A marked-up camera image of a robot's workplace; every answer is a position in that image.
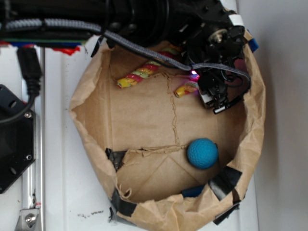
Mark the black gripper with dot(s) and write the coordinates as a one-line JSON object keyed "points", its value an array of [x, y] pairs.
{"points": [[205, 29]]}

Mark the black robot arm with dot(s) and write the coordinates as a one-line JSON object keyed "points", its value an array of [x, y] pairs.
{"points": [[68, 22]]}

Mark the blue dimpled ball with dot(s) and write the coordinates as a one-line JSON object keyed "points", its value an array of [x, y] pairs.
{"points": [[202, 153]]}

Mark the brown paper bag bin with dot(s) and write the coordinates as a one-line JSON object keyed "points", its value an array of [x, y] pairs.
{"points": [[137, 139]]}

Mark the white plastic tray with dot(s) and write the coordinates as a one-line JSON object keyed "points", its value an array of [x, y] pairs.
{"points": [[74, 200]]}

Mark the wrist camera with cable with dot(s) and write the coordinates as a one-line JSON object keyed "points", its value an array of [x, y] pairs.
{"points": [[213, 86]]}

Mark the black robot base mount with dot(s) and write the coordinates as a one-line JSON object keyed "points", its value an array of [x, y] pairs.
{"points": [[16, 140]]}

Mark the aluminium extrusion rail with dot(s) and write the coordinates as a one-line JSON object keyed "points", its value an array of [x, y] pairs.
{"points": [[33, 177]]}

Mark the metal corner bracket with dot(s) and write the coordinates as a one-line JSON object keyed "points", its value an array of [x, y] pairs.
{"points": [[28, 219]]}

